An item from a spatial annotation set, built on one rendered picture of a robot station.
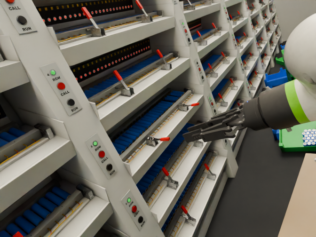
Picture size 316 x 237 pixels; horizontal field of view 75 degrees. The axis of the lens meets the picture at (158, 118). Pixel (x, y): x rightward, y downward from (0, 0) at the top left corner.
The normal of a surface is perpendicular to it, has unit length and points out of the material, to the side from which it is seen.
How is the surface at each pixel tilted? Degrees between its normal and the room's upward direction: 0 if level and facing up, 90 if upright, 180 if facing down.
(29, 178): 111
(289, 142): 28
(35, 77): 90
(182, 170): 21
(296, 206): 2
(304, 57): 83
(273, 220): 0
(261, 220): 0
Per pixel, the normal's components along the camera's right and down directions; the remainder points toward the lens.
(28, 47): 0.76, -0.13
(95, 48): 0.86, 0.19
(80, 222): -0.10, -0.85
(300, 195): -0.37, -0.87
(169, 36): -0.51, 0.48
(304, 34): -0.88, -0.28
